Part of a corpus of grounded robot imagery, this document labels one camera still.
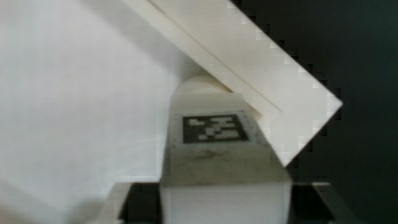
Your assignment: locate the white leg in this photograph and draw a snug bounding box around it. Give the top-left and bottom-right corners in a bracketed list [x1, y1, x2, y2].
[159, 75, 291, 224]

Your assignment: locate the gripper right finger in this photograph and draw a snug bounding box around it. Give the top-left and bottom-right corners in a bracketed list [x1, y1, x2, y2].
[287, 182, 355, 224]

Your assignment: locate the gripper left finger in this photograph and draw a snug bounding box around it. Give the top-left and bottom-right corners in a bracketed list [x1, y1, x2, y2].
[95, 182, 161, 224]

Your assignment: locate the white square table top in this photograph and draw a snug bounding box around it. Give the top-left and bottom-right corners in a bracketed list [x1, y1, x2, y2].
[0, 0, 341, 224]

